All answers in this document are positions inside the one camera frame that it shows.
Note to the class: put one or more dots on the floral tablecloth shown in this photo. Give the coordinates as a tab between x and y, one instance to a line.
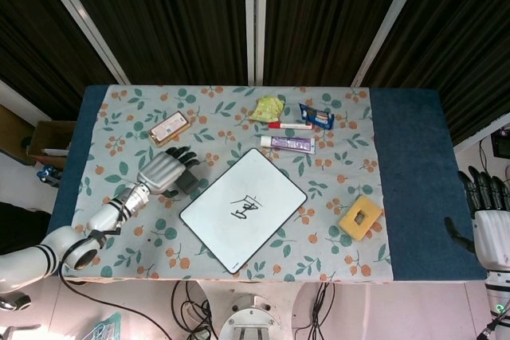
131	145

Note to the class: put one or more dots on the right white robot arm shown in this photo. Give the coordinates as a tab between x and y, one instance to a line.
498	292

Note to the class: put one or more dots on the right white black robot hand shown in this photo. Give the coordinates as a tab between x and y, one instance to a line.
494	232

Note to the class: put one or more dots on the blue table cover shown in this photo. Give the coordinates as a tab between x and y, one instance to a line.
414	157

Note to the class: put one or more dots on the small blue object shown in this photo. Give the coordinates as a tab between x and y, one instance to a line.
48	174

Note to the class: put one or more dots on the grey eraser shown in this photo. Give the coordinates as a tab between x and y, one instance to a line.
192	184

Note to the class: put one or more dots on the open cardboard box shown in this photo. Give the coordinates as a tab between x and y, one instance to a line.
52	137

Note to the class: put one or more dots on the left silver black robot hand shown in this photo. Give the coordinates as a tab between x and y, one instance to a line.
159	170

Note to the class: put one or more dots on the yellow green crumpled wrapper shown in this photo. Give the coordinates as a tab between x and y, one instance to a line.
266	109

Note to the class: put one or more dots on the white board with black rim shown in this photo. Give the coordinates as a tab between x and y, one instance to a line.
255	180

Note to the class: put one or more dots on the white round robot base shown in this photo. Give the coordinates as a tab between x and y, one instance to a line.
251	316

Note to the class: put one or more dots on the white frame post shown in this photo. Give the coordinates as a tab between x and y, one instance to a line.
79	17
390	17
256	17

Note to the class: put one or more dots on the white marker with red cap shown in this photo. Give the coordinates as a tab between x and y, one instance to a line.
295	126

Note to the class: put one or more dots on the blue cookie packet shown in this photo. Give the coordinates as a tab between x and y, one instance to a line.
318	117

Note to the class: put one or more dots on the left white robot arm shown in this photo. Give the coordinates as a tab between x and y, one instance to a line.
99	220

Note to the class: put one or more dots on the purple toothpaste tube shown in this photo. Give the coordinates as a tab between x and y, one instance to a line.
287	143

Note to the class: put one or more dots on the yellow sponge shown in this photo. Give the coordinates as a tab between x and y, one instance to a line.
350	222

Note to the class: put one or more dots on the brown flat board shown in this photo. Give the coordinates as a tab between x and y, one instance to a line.
16	133

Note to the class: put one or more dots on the teal printed package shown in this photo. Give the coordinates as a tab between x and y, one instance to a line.
105	328

